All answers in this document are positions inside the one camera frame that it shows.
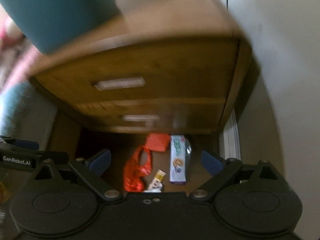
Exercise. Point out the teal trash bin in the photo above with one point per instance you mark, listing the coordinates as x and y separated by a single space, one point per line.
50 24

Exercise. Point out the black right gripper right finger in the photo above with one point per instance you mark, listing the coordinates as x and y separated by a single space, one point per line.
224 173

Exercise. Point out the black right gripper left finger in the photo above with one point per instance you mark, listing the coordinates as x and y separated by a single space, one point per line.
90 170

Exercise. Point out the white cookie box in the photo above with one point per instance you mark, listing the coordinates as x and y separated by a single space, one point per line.
180 154

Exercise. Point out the wooden nightstand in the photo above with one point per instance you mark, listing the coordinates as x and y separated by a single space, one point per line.
171 66

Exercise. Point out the orange mesh bag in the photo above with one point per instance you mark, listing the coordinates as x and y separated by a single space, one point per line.
140 163

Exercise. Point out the yellow white candy wrapper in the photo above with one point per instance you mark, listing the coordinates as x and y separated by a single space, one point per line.
156 184

